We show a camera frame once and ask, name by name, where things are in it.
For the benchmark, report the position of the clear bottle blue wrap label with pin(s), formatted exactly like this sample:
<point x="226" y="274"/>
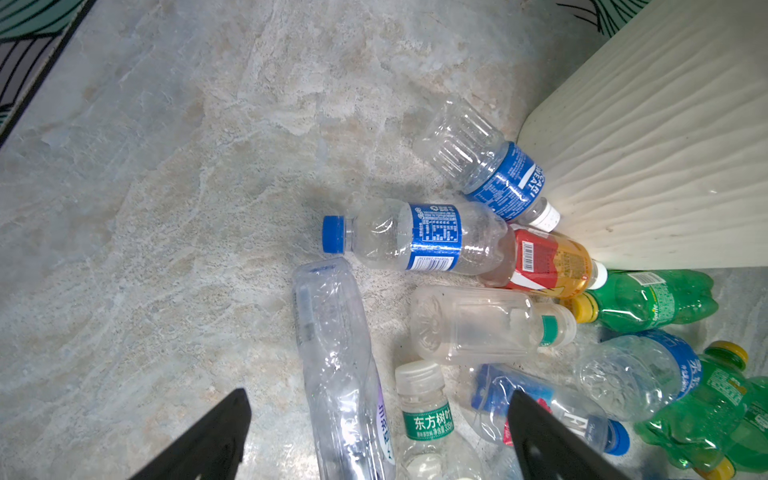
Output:
<point x="634" y="376"/>

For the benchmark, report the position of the clear squat bottle green band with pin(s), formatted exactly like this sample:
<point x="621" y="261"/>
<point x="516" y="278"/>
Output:
<point x="471" y="326"/>

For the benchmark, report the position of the clear bottle green Chinese label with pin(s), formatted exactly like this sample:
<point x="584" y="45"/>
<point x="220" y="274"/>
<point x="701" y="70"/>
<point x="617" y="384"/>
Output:
<point x="432" y="448"/>

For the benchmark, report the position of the clear bottle blue Pocari label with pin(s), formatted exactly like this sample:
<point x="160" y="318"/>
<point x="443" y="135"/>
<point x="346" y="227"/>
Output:
<point x="488" y="168"/>

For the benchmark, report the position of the green Sprite bottle yellow cap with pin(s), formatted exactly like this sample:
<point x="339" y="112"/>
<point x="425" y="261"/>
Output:
<point x="631" y="302"/>

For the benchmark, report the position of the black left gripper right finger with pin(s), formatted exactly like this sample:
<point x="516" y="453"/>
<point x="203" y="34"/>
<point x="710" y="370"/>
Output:
<point x="546" y="449"/>

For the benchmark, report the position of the clear bottle blue cap label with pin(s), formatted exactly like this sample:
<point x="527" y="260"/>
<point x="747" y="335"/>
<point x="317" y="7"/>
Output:
<point x="390" y="234"/>

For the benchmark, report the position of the tall crushed clear bottle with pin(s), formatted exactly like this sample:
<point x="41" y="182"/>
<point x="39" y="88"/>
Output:
<point x="343" y="388"/>

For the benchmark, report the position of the Fiji bottle red flower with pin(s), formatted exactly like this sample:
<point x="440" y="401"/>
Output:
<point x="485" y="395"/>

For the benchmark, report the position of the cream ribbed waste bin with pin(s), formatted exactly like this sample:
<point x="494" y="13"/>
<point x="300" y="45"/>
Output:
<point x="655" y="149"/>

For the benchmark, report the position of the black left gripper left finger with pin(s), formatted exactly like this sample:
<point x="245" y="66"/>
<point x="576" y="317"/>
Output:
<point x="212" y="448"/>

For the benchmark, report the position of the red yellow label tea bottle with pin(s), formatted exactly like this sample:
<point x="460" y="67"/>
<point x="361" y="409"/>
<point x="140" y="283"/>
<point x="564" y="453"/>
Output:
<point x="548" y="264"/>

